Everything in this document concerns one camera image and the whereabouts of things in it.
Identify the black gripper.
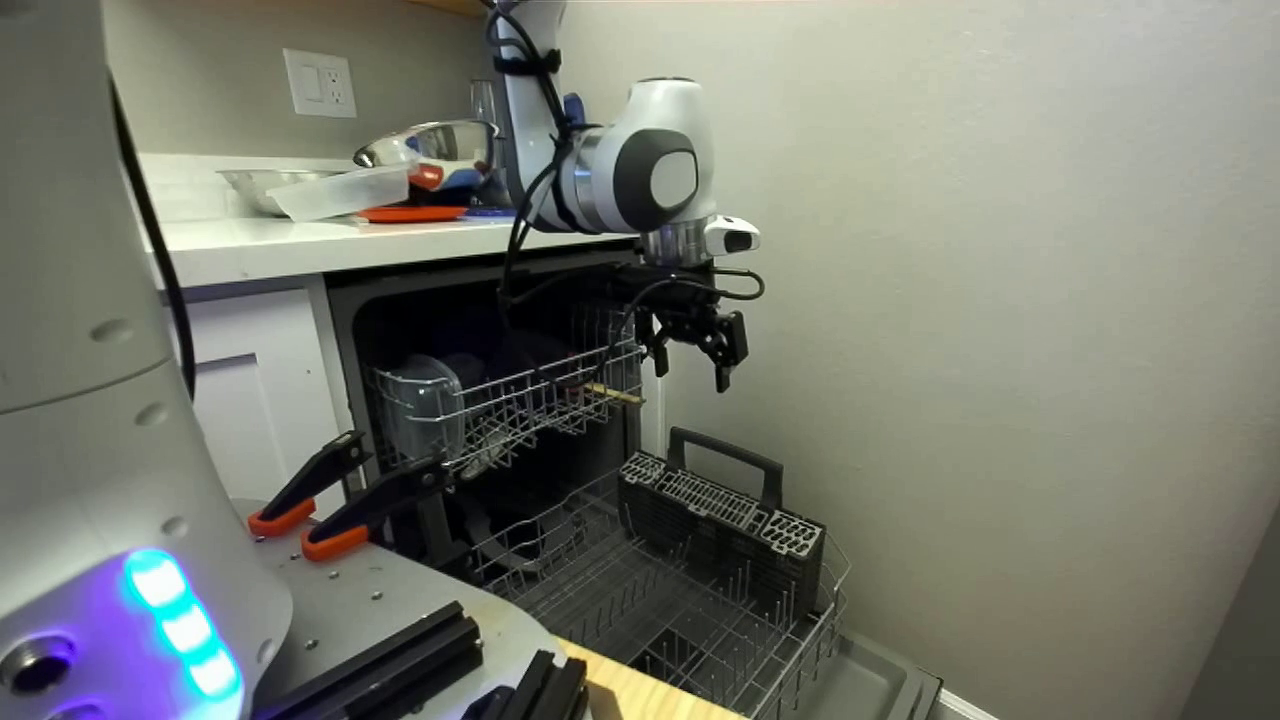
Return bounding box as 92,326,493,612
645,258,750,396

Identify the wire dishwasher rack holding containers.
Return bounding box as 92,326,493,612
368,336,650,484

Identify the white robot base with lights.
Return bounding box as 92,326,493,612
0,0,300,720

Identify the built-in dishwasher body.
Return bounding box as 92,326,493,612
318,246,671,578

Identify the grey cutlery basket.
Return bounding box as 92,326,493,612
616,423,831,623

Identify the tall clear plastic container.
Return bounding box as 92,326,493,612
375,351,469,470

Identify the flat orange item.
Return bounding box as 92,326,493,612
354,199,471,227

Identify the metal bowl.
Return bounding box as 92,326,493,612
351,116,507,193

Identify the black orange spring clamp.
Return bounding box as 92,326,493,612
296,457,450,568
242,427,370,545

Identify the wooden board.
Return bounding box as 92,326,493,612
552,638,750,720

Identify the white kitchen countertop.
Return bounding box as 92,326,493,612
135,153,645,298

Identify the black aluminium extrusion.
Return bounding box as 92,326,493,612
458,647,593,720
253,595,488,720

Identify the grey metal mounting plate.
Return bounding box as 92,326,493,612
242,531,572,720

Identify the white kitchen cabinet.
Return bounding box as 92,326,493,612
162,278,370,517

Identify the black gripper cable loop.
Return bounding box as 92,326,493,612
712,264,773,305

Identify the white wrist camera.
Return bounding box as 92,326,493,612
695,214,765,260

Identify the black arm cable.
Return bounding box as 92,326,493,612
488,12,580,298

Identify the wire dishwasher rack holding basket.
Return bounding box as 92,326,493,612
450,457,855,720

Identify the small wall outlet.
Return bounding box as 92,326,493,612
462,82,501,132

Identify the white wall outlet plate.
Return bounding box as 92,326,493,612
278,47,359,123

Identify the black base cable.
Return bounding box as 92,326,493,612
105,75,201,405

